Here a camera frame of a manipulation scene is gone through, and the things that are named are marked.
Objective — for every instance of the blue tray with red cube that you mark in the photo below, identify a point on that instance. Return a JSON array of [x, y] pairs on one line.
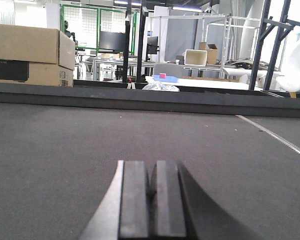
[[165, 78]]

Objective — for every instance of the lower cardboard box black label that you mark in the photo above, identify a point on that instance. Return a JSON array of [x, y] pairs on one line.
[[34, 73]]

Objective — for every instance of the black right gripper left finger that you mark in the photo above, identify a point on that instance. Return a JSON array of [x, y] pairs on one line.
[[123, 213]]

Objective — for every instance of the white curved chair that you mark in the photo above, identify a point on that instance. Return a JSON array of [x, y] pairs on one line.
[[290, 81]]

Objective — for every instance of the small open cardboard box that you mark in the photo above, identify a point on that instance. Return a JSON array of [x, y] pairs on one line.
[[212, 52]]

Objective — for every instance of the black computer monitor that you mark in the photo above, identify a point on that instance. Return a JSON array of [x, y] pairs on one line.
[[111, 42]]

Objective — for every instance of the crumpled clear plastic bag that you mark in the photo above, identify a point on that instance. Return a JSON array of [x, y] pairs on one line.
[[159, 86]]

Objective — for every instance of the upper cardboard box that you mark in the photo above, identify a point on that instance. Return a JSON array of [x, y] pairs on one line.
[[38, 45]]

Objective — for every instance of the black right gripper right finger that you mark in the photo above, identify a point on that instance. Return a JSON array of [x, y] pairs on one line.
[[182, 210]]

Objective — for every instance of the white plastic bin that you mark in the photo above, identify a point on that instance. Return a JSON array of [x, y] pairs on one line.
[[195, 57]]

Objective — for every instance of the white toothed strip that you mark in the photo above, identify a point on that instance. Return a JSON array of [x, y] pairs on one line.
[[274, 135]]

